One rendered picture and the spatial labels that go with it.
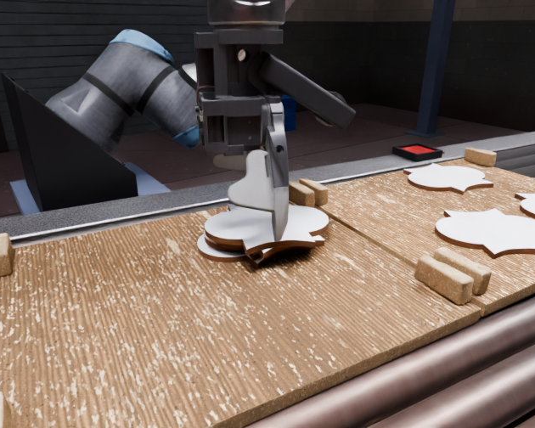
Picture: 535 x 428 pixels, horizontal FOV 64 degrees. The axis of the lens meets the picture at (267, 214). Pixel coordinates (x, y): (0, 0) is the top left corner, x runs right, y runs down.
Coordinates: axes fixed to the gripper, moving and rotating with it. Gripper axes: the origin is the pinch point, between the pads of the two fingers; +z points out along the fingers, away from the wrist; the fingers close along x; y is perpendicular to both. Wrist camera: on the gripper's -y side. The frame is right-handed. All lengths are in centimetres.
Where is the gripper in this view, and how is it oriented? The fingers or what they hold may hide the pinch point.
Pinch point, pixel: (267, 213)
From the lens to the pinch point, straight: 50.6
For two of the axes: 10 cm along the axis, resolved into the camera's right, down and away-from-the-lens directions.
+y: -9.7, 0.9, -2.2
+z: 0.0, 9.2, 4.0
